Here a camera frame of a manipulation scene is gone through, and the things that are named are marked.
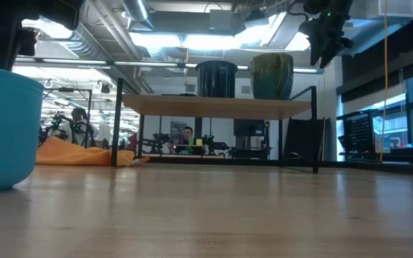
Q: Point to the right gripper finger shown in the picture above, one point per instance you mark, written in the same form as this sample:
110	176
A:
328	55
315	53

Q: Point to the green glazed ceramic mug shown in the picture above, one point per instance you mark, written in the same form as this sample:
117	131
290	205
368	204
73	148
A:
271	77

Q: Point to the black ceramic mug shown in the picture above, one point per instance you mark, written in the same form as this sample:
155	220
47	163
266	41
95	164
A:
216	79

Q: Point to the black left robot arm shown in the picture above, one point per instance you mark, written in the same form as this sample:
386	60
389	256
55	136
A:
63	12

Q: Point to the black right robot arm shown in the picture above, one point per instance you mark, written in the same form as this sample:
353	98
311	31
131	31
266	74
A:
330	9

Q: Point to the background black robot arm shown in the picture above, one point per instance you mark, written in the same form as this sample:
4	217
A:
156	141
215	145

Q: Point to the black perforated panel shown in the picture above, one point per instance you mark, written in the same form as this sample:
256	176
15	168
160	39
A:
359	132

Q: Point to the large blue bowl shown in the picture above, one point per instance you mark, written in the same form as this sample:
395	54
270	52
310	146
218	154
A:
5	125

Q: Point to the black monitor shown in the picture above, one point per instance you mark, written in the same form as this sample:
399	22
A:
249	127

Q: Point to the orange cloth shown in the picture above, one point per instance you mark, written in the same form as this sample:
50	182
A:
74	156

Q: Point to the long LED light bar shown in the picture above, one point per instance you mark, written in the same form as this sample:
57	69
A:
145	63

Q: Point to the seated person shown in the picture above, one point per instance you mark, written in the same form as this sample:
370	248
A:
187	135

